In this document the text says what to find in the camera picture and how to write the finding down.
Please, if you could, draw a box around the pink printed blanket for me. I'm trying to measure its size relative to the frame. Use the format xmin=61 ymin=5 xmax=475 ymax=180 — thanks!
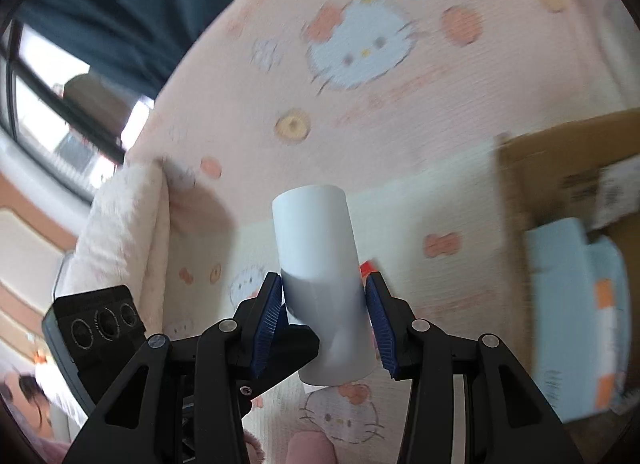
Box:
xmin=65 ymin=0 xmax=640 ymax=464

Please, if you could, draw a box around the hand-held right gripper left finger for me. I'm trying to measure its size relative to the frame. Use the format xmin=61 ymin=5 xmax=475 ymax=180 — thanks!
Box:
xmin=65 ymin=271 xmax=286 ymax=464

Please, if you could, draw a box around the orange striped tissue pack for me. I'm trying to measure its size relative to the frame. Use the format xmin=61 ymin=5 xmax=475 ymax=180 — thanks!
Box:
xmin=525 ymin=219 xmax=632 ymax=420

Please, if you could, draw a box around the cream fuzzy blanket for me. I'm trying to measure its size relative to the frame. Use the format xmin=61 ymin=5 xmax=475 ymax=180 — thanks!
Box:
xmin=62 ymin=161 xmax=173 ymax=315

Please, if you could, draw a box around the white paper roll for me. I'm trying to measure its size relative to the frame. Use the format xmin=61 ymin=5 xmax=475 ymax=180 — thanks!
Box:
xmin=271 ymin=184 xmax=378 ymax=387

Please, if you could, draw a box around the dark blue curtain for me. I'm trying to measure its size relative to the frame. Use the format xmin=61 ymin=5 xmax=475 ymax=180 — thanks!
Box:
xmin=20 ymin=0 xmax=241 ymax=99

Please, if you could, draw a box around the black framed window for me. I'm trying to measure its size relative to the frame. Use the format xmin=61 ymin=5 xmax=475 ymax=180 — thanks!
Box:
xmin=0 ymin=18 xmax=126 ymax=195

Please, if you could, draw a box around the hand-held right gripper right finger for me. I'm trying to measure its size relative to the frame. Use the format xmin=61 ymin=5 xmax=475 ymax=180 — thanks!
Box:
xmin=364 ymin=271 xmax=583 ymax=464

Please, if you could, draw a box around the brown cardboard box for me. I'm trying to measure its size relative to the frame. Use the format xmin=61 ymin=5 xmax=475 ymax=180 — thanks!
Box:
xmin=495 ymin=111 xmax=640 ymax=425

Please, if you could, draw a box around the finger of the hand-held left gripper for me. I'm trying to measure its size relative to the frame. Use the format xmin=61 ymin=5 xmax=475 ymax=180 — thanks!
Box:
xmin=240 ymin=324 xmax=321 ymax=417

